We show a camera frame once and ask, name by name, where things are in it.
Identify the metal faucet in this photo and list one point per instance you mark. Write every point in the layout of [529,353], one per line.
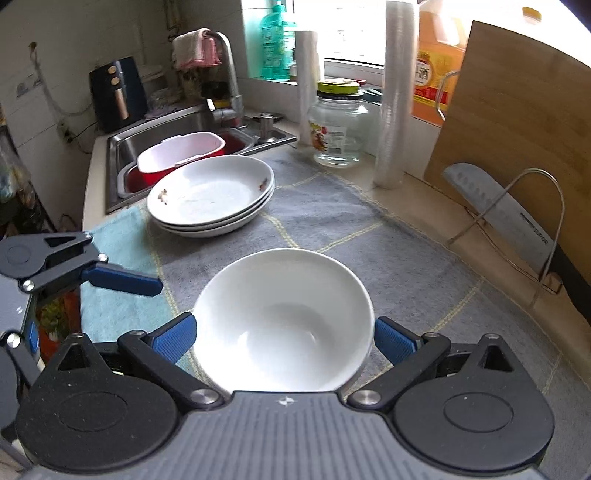
[231,74]

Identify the stainless steel sink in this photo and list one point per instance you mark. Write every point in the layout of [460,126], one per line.
[152,129]

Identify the pink dish cloth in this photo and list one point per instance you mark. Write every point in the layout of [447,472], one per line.
[191,48]

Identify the glass jar with yellow lid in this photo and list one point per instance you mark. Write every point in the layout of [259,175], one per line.
[339,129]

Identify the red green printed bag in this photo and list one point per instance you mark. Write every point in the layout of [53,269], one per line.
[57,323]

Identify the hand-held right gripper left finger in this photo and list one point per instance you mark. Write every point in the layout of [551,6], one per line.
[175,337]

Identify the red plastic basin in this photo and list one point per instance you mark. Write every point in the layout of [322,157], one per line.
[235,141]

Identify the wooden cutting board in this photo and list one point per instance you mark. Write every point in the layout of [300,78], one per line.
[508,115]

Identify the teal cloth mat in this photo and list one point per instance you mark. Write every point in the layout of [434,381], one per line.
[115,318]

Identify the red and white plastic basket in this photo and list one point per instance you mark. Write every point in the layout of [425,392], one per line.
[180,150]

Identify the green detergent bottle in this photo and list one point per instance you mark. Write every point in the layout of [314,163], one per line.
[274,46]

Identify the orange cooking oil jug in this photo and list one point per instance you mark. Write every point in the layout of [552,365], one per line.
[438,55]

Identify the blue container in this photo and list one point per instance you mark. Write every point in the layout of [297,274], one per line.
[373,96]

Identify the grey checked dish mat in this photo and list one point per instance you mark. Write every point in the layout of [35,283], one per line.
[392,258]

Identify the dark blue air fryer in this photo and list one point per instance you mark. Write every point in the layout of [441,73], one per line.
[115,92]

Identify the white bowl with floral print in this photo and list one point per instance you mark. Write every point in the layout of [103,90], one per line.
[277,323]

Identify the short plastic wrap roll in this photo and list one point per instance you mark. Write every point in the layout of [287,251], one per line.
[308,92]

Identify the bottle with yellow cap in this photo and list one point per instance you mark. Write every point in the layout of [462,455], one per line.
[531,14]

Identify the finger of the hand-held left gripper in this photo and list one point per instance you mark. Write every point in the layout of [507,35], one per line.
[32,341]
[124,280]

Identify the small potted plant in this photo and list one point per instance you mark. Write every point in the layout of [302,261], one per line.
[293,69]

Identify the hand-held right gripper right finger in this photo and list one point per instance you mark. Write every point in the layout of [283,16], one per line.
[392,341]

